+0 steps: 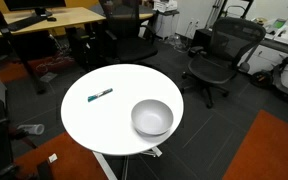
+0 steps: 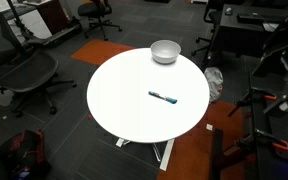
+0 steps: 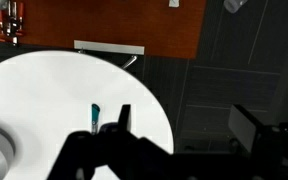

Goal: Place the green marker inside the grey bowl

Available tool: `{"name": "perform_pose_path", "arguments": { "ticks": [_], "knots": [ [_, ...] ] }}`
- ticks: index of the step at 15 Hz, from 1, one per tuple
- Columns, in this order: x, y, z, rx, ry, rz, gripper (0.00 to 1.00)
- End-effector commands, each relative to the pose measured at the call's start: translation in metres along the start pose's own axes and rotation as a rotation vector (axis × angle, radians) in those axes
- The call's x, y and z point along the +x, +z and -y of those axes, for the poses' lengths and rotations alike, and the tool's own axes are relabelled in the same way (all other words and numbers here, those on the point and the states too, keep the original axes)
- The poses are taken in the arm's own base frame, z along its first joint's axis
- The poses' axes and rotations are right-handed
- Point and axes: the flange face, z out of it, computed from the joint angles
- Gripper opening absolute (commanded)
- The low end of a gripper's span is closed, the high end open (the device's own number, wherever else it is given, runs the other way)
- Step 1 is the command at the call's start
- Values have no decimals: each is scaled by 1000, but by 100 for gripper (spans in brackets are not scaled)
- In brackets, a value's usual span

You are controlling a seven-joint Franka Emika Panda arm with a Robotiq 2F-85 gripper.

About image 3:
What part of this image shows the orange wooden cabinet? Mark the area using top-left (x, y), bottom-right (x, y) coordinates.
top-left (14, 0), bottom-right (207, 59)

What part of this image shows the silver cabinet handle bar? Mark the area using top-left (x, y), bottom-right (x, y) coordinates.
top-left (74, 40), bottom-right (145, 55)

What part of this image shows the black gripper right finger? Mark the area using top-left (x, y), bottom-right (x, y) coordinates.
top-left (172, 104), bottom-right (288, 180)

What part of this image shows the green marker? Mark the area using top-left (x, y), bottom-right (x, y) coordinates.
top-left (91, 104), bottom-right (100, 134)

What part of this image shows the grey object on floor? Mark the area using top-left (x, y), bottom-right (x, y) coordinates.
top-left (223, 0), bottom-right (248, 14)

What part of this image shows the white tag on cabinet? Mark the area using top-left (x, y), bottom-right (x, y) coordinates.
top-left (169, 0), bottom-right (180, 7)

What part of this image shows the orange metal tool rack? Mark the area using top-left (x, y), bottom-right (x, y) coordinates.
top-left (0, 0), bottom-right (24, 46)

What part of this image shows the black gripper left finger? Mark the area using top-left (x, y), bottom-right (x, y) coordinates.
top-left (47, 104), bottom-right (170, 180)

